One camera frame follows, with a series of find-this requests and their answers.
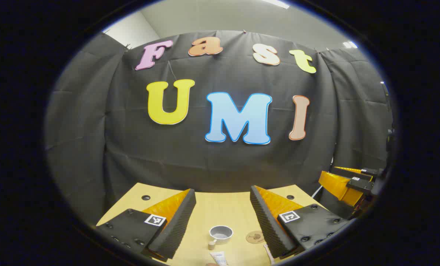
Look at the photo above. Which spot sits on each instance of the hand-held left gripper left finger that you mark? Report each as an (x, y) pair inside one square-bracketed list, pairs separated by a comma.
[(175, 229)]

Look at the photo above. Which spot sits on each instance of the round cork coaster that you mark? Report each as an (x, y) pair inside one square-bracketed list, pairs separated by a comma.
[(253, 237)]

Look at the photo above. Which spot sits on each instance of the black backdrop cloth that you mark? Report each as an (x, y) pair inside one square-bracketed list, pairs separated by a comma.
[(205, 166)]

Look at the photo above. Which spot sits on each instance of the white toothpaste tube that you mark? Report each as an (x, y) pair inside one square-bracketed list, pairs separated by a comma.
[(219, 258)]

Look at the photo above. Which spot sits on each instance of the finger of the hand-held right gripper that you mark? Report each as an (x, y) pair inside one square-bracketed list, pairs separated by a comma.
[(347, 170), (338, 186)]

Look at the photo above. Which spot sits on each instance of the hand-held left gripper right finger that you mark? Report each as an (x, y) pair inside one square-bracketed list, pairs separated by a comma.
[(270, 229)]

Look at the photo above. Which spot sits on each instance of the ceiling light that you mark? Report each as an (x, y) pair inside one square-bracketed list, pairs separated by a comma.
[(276, 3), (350, 44)]

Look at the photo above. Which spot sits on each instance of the light wooden desktop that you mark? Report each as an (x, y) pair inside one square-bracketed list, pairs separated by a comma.
[(220, 210)]

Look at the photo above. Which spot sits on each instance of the white toothbrush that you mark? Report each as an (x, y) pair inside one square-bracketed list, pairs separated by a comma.
[(268, 253)]

